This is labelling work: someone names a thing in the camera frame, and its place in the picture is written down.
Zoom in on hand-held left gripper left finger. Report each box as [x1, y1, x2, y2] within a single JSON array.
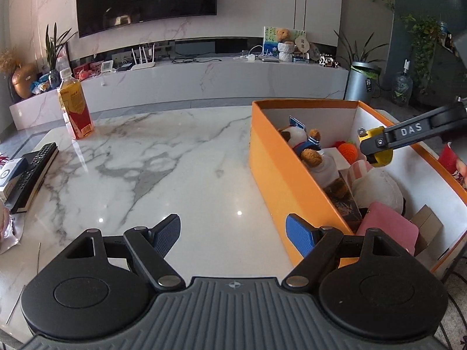
[[66, 214, 185, 291]]

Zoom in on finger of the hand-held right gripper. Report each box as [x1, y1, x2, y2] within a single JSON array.
[[359, 102, 467, 165]]

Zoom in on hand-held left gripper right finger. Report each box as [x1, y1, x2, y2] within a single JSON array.
[[282, 214, 404, 288]]

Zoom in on dark illustrated box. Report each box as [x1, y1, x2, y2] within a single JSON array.
[[324, 175, 364, 232]]

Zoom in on orange cardboard box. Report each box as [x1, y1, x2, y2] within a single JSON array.
[[249, 98, 467, 275]]

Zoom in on crocheted orange toy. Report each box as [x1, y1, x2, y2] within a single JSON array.
[[336, 140, 360, 163]]

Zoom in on white panda plush toy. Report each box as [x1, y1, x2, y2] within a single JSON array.
[[346, 160, 406, 216]]

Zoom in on brown bear plush toy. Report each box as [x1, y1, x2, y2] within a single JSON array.
[[300, 149, 350, 198]]

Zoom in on pink printed pouch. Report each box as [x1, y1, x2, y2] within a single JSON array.
[[356, 202, 420, 256]]

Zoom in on gold gift box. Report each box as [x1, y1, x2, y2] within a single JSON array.
[[410, 204, 445, 260]]

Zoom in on water jug with pump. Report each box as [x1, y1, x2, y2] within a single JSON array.
[[390, 58, 415, 107]]

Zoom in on red cup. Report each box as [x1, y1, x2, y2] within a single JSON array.
[[438, 142, 467, 191]]

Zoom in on dark cabinet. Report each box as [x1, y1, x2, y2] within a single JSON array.
[[416, 42, 467, 117]]

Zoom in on grey planter with plant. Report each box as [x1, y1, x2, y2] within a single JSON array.
[[334, 29, 391, 104]]

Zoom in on potted trailing plant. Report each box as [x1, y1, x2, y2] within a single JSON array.
[[401, 14, 444, 94]]

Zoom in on small glass bottles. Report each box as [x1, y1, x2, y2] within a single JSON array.
[[438, 22, 455, 49]]

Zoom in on round paper fan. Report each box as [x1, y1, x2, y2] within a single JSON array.
[[294, 33, 311, 59]]

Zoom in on bear plush in white pot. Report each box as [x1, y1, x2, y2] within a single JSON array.
[[275, 27, 297, 63]]

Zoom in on tea bottle with red label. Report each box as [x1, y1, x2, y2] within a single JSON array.
[[58, 68, 95, 140]]

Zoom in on pink white plush in bag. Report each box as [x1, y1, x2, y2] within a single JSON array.
[[0, 200, 25, 255]]

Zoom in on white marble TV console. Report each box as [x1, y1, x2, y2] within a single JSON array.
[[9, 56, 349, 131]]

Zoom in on white and blue small box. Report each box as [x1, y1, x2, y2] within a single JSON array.
[[0, 157, 30, 195]]

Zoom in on green blue painting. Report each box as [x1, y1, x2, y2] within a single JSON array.
[[263, 26, 308, 57]]

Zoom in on white wifi router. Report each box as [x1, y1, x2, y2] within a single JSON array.
[[130, 43, 157, 71]]

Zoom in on pink box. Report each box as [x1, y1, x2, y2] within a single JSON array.
[[73, 61, 103, 80]]

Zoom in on blue snack bag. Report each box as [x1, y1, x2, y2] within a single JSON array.
[[31, 75, 61, 94]]

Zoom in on golden vase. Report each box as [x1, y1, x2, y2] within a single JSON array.
[[12, 63, 39, 99]]

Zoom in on green plant in glass vase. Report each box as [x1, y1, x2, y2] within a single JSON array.
[[44, 22, 79, 90]]

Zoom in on dried flowers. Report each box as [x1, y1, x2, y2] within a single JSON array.
[[0, 49, 21, 77]]

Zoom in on black cables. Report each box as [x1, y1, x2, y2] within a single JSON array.
[[175, 53, 220, 63]]

